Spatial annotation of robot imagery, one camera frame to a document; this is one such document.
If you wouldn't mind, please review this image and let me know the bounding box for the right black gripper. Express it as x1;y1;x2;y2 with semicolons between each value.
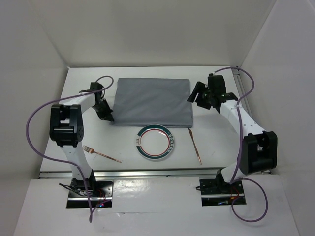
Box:
187;81;214;110

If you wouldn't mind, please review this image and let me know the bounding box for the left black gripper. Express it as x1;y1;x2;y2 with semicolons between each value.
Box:
91;99;113;121

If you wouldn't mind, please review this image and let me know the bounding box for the grey cloth napkin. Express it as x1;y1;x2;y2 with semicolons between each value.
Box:
113;78;193;128

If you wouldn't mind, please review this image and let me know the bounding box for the white plate green red rim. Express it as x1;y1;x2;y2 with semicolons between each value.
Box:
135;124;175;162

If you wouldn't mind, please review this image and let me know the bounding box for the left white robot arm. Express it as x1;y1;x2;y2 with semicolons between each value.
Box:
49;82;114;196

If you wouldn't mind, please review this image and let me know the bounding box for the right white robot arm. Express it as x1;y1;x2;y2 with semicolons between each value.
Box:
187;74;278;194

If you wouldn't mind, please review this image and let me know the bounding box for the copper fork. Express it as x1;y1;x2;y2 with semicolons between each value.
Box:
82;145;122;163

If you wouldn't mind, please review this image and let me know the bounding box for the copper knife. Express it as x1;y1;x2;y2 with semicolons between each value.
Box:
188;128;202;165

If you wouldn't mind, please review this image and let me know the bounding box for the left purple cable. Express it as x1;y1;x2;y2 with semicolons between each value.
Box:
26;75;115;223

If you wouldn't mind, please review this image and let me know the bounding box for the purple cable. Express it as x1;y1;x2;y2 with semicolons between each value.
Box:
213;66;269;222
26;75;115;223

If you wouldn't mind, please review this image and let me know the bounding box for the aluminium rail right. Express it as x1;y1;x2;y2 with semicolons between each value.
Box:
231;67;266;129

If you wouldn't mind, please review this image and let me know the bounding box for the aluminium rail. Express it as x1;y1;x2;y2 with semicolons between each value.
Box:
39;168;219;179
231;67;266;129

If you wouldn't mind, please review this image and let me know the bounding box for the aluminium rail front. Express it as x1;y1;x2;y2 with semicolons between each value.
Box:
39;168;219;179

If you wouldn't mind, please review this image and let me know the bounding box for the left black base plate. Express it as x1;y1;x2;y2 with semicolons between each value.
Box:
59;181;114;209

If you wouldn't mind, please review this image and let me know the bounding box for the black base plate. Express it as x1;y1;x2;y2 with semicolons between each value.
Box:
195;179;247;207
59;181;114;209

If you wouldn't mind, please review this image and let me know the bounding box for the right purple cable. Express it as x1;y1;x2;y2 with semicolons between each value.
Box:
213;66;269;222

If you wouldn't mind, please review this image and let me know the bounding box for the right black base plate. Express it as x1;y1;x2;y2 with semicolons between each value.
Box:
195;179;247;207

